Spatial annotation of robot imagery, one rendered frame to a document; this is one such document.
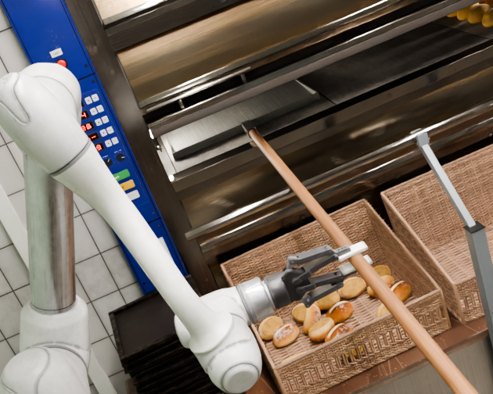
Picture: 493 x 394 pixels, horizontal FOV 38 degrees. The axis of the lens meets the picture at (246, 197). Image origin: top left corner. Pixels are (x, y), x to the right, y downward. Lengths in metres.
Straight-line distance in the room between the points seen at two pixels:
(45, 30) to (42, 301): 0.82
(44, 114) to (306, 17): 1.14
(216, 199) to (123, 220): 1.01
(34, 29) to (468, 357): 1.58
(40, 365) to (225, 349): 0.40
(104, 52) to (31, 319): 0.85
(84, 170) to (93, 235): 1.00
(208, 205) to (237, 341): 1.05
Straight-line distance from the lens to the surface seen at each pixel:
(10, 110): 1.33
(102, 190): 1.37
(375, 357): 2.20
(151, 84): 2.19
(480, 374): 2.35
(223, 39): 2.21
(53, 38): 2.13
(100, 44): 2.16
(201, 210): 2.36
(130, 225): 1.38
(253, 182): 2.37
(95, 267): 2.39
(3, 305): 2.45
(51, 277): 1.63
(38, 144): 1.33
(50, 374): 1.55
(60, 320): 1.67
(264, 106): 2.62
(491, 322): 2.18
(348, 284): 2.46
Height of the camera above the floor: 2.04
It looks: 25 degrees down
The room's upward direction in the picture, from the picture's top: 21 degrees counter-clockwise
